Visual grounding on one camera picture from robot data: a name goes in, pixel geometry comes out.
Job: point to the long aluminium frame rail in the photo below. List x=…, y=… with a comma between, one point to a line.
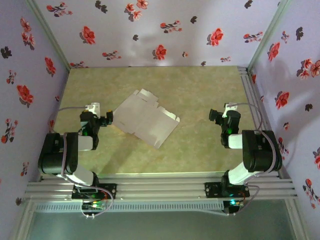
x=162, y=186

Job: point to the aluminium frame leg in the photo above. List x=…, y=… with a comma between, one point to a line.
x=297, y=220
x=21, y=220

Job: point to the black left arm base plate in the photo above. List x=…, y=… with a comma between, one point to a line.
x=110, y=191

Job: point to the white paper box pink outside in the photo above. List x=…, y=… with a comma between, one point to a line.
x=145, y=120

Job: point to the short aluminium frame rail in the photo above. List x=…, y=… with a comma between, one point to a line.
x=247, y=78

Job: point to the aluminium corner post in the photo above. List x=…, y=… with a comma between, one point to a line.
x=268, y=35
x=50, y=35

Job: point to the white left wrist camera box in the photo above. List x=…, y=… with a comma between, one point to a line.
x=94, y=107

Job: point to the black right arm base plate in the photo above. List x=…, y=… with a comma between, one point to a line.
x=211, y=190

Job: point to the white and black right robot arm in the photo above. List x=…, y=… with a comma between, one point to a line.
x=260, y=152

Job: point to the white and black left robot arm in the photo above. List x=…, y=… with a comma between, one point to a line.
x=57, y=155

